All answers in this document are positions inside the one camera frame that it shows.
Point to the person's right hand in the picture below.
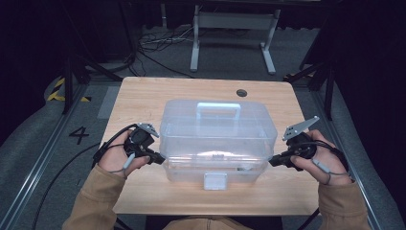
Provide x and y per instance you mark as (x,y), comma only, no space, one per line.
(328,166)

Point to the person's left hand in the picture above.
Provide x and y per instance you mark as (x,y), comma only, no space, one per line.
(115,158)

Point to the person's tan torso clothing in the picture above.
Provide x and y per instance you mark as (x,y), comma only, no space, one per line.
(207,223)

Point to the black table grommet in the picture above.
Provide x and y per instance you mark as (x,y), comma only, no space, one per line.
(241,93)

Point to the clear plastic storage box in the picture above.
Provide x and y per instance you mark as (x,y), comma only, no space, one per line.
(217,140)

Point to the black tripod stand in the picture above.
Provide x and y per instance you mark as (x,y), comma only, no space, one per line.
(320,76)
(68,83)

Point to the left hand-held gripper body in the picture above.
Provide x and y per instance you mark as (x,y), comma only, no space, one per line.
(140,142)

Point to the grey metal desk frame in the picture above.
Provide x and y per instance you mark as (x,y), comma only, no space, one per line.
(234,20)

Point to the aluminium floor rail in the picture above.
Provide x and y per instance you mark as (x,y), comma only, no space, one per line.
(35,166)

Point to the yellow and black floor tape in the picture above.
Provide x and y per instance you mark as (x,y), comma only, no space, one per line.
(54,95)

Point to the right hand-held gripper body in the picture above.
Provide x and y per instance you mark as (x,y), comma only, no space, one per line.
(301,145)

